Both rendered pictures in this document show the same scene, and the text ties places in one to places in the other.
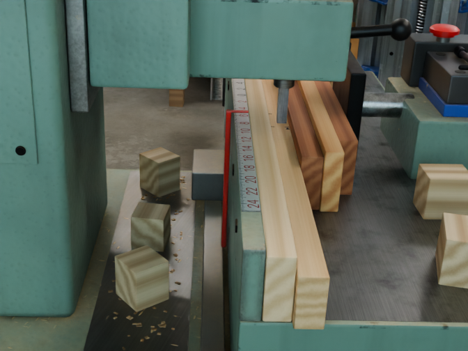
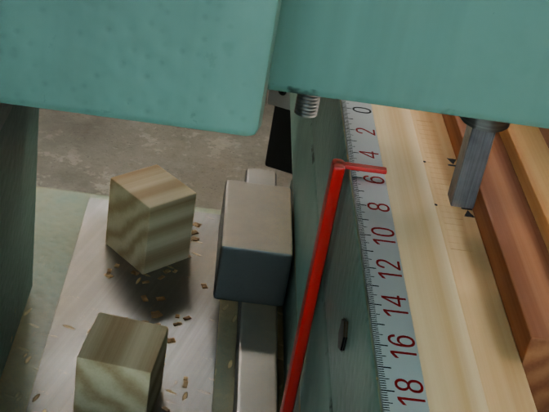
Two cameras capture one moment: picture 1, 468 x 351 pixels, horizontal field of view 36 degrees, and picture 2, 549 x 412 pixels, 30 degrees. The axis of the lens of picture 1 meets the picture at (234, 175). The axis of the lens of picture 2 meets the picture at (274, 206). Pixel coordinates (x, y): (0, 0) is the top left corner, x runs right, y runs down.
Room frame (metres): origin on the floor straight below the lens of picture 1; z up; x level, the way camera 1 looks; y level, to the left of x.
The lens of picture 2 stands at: (0.28, 0.05, 1.14)
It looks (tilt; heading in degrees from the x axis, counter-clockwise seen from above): 31 degrees down; 357
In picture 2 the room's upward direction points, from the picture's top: 10 degrees clockwise
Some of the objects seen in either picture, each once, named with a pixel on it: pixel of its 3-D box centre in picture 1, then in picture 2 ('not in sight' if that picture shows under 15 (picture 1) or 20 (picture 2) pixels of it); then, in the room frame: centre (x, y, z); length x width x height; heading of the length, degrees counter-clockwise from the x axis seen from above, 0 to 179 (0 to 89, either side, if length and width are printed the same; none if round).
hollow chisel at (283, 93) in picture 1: (283, 96); (476, 145); (0.63, -0.04, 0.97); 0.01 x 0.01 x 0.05; 2
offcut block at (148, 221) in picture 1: (150, 226); (121, 372); (0.65, 0.08, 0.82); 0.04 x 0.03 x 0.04; 174
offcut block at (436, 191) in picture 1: (443, 191); not in sight; (0.55, -0.18, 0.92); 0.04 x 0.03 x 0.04; 94
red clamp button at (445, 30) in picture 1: (444, 30); not in sight; (0.73, -0.21, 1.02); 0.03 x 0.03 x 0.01
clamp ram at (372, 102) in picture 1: (375, 104); not in sight; (0.69, -0.14, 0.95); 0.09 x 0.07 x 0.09; 2
